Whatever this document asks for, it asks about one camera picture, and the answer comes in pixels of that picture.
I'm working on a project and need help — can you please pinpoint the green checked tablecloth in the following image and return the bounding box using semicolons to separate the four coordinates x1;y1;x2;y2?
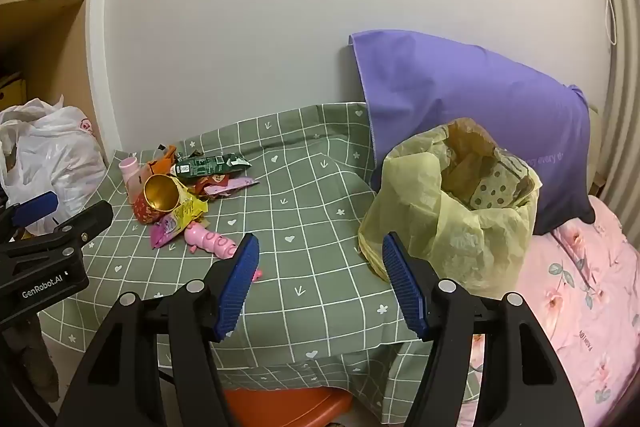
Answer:
37;103;481;425

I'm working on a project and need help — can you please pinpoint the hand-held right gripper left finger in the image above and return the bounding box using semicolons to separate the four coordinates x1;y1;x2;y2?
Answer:
55;233;261;427

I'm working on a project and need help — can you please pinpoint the pink plastic toy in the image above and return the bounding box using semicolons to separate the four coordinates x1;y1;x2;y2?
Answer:
184;222;263;283

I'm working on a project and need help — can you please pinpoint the purple pillow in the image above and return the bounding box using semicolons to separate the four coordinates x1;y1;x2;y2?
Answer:
348;30;596;235

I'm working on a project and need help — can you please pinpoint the pink floral blanket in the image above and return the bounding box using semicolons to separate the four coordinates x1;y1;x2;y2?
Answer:
457;194;640;427

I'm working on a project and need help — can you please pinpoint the yellow plastic bag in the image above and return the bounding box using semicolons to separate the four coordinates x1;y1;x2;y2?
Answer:
357;117;543;300

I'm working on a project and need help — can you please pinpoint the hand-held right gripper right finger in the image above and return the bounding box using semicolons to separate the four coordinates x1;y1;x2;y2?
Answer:
382;232;586;427

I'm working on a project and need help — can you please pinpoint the white cord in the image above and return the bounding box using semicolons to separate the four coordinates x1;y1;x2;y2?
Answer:
597;0;618;48

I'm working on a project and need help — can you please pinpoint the purple pink snack wrapper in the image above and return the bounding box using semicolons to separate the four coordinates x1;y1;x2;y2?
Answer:
150;212;193;250

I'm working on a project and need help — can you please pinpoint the white plastic bag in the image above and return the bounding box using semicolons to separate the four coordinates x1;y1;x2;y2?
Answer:
0;96;108;238

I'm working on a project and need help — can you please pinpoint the dotted paper wrapper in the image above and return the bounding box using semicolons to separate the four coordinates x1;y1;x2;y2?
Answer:
470;167;526;210

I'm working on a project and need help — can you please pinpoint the pink small cup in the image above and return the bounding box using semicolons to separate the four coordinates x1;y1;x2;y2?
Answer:
118;157;143;202

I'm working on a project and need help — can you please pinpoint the red snack wrapper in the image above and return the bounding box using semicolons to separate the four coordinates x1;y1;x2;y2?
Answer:
192;173;233;198

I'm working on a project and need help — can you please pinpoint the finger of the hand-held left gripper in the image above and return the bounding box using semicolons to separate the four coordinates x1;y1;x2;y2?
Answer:
0;201;113;275
0;192;59;244

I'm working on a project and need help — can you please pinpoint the red gold paper cup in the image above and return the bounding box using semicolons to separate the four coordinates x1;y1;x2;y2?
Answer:
132;174;183;225

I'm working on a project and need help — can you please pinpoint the long pink wrapper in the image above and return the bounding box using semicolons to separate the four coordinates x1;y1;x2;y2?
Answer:
205;177;262;198

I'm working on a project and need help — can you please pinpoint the yellow snack wrapper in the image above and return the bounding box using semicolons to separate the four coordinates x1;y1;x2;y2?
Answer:
170;179;209;233

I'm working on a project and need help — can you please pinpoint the green snack wrapper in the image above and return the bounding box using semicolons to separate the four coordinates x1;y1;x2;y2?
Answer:
172;153;252;180

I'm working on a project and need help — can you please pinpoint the yellow box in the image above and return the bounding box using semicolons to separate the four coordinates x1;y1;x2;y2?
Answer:
0;74;27;108

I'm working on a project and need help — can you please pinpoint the cream pleated curtain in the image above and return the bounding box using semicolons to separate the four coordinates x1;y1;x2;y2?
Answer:
597;0;640;208

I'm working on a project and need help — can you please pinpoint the wooden shelf unit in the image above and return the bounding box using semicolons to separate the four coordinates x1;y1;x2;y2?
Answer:
0;0;108;148

